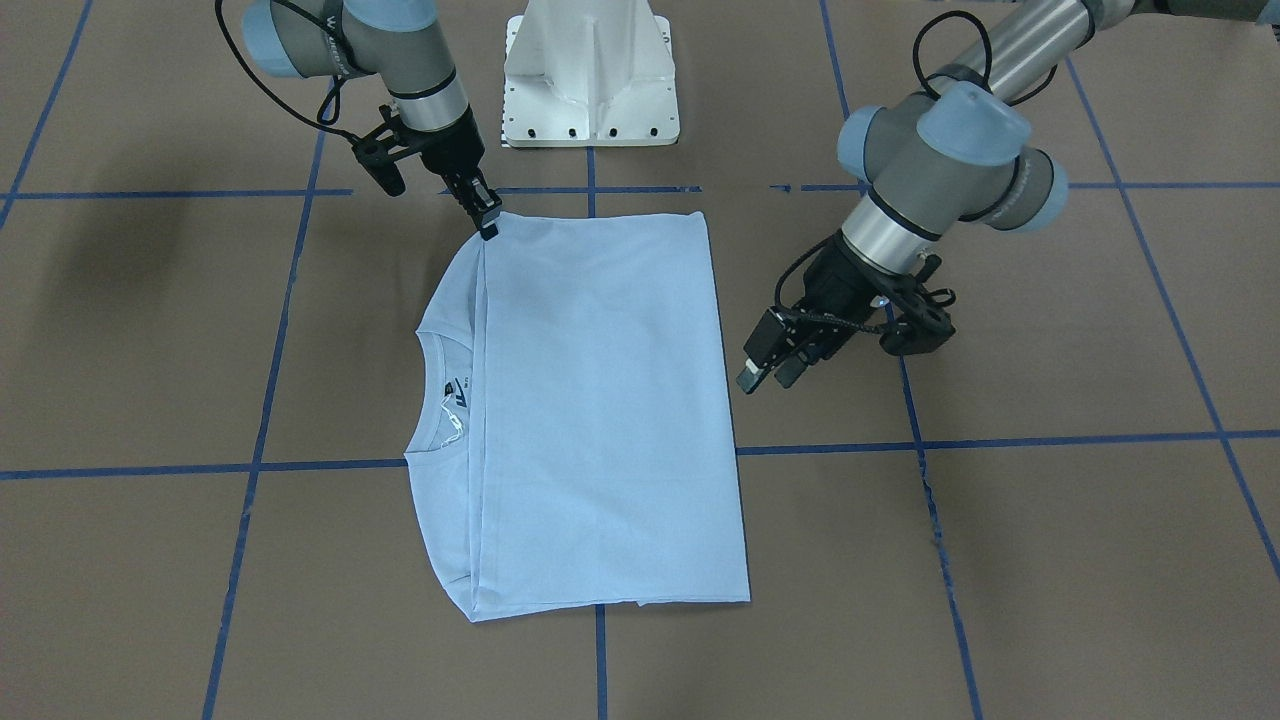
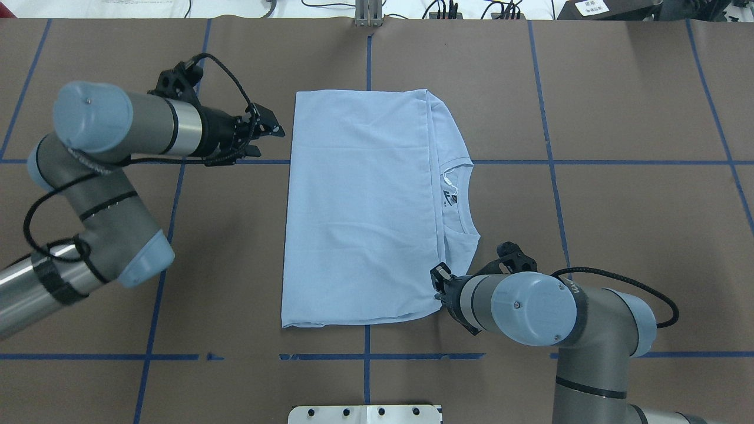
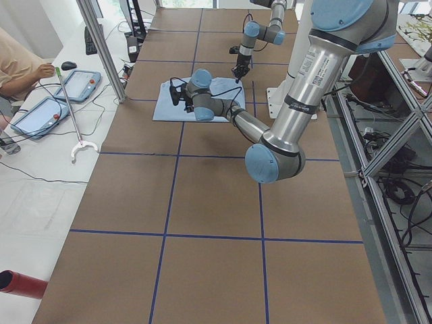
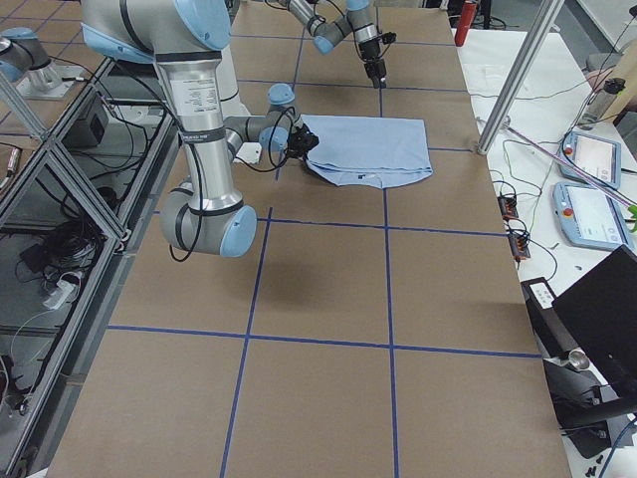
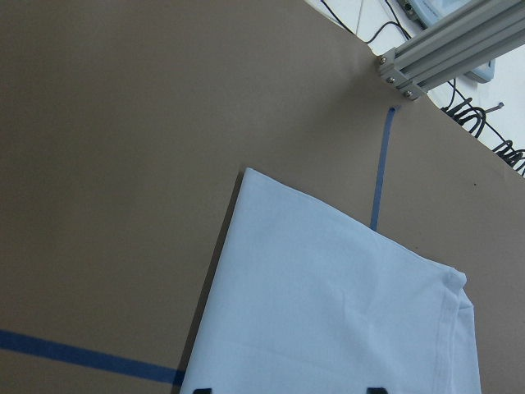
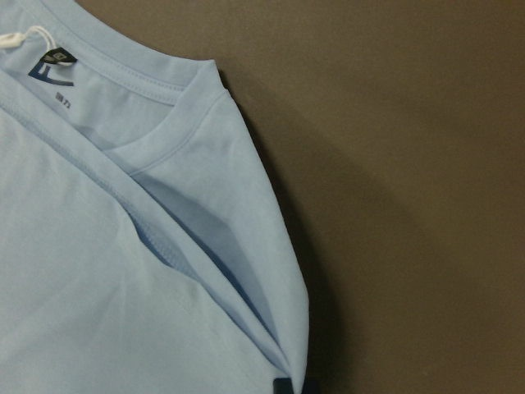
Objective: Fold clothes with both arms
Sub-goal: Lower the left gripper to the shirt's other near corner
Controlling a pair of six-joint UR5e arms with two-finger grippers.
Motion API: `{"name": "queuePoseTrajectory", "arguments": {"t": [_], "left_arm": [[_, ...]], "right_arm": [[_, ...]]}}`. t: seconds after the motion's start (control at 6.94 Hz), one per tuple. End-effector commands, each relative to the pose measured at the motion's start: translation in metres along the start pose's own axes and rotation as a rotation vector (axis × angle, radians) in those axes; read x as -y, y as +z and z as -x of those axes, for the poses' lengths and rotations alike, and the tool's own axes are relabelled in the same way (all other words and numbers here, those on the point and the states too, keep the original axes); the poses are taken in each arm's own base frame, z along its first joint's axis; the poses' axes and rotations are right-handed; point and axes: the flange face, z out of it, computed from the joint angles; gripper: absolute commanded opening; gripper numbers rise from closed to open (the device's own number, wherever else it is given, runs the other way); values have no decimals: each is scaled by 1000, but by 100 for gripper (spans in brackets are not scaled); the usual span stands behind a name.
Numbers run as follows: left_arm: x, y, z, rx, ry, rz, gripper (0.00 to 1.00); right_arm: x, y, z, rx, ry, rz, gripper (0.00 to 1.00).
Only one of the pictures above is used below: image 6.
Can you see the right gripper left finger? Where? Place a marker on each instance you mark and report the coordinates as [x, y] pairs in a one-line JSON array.
[[282, 386]]

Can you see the white garment hang tag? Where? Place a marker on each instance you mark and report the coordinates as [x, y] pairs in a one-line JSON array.
[[16, 39]]

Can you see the light blue t-shirt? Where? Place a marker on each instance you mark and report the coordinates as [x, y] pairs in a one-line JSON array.
[[142, 246]]

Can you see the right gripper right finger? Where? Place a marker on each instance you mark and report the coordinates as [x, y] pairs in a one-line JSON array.
[[310, 387]]

